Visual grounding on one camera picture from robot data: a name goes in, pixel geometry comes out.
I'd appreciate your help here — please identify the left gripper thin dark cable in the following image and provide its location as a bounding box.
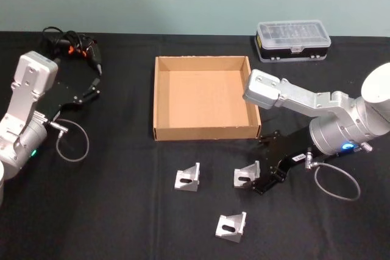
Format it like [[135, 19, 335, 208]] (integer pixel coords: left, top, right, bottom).
[[48, 118, 90, 162]]

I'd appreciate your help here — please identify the shallow brown cardboard tray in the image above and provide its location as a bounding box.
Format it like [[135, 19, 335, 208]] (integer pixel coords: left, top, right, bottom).
[[152, 55, 262, 142]]

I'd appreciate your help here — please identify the right gripper thin dark cable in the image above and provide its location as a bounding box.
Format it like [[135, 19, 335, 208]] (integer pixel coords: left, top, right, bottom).
[[305, 147, 362, 202]]

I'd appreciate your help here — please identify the black corded tool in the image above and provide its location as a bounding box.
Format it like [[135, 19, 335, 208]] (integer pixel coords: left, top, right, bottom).
[[40, 26, 105, 76]]

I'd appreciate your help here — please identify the silver metal angle bracket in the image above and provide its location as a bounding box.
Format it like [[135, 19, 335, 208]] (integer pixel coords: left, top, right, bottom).
[[214, 211, 247, 239], [233, 160, 261, 189], [174, 162, 201, 192]]

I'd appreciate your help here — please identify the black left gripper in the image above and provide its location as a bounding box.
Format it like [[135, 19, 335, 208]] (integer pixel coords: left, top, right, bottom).
[[34, 72, 103, 121]]

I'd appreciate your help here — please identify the clear plastic case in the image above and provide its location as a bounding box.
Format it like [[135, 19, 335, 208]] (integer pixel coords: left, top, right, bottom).
[[252, 19, 332, 63]]

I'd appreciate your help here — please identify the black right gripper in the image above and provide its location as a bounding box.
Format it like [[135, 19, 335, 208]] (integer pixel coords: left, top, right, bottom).
[[251, 126, 320, 196]]

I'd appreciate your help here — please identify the gripper thin dark cable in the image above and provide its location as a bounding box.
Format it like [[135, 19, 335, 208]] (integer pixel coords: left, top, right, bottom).
[[48, 118, 90, 162], [305, 147, 362, 202]]

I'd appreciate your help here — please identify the black table cloth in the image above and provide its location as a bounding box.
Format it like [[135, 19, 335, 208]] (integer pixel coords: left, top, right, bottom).
[[0, 30, 390, 260]]

